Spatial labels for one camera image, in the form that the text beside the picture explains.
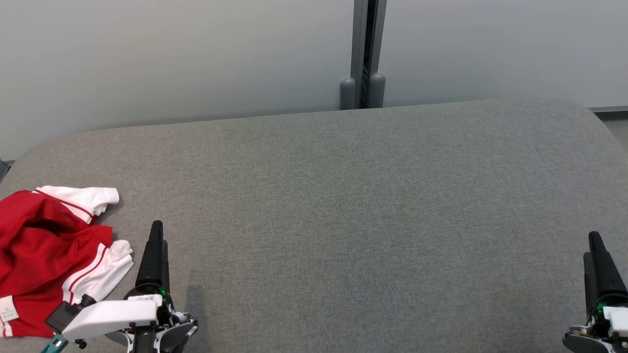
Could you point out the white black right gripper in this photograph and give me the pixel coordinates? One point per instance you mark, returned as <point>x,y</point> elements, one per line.
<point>603,333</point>

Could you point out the red white lettered jersey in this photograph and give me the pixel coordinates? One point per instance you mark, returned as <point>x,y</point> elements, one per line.
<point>39,255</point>

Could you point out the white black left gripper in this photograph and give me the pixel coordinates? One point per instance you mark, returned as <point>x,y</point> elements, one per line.
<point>113,316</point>

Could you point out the grey metal post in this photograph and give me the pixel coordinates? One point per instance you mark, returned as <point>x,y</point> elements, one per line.
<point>357,59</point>

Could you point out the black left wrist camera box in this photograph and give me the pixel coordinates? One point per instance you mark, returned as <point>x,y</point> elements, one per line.
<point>64,315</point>

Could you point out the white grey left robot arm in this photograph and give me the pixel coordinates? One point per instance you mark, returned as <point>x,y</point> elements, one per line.
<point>144,344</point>

